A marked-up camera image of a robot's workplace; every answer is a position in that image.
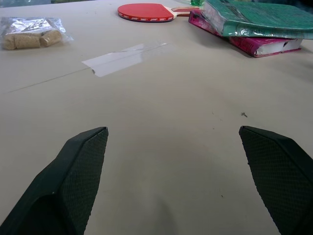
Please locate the green plastic-wrapped book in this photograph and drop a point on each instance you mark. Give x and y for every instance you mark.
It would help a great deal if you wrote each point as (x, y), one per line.
(259, 19)

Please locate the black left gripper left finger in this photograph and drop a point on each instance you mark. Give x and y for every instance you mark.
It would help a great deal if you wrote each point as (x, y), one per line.
(61, 186)

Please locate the green plastic bottle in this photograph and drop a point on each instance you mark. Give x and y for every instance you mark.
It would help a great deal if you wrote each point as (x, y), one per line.
(196, 2)

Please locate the magenta hardcover book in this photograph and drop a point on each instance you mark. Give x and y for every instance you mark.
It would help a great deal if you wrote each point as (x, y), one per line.
(247, 42)

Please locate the clear bag of corks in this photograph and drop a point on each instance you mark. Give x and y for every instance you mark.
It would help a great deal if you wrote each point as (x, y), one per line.
(29, 33)

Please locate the red table tennis paddle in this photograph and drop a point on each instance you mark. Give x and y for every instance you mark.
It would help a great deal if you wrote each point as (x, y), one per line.
(146, 12)

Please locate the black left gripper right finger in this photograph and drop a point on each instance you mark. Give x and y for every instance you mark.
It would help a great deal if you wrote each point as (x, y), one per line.
(281, 176)

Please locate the clear tape strip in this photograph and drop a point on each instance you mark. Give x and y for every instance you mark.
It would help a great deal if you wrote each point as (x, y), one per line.
(119, 60)

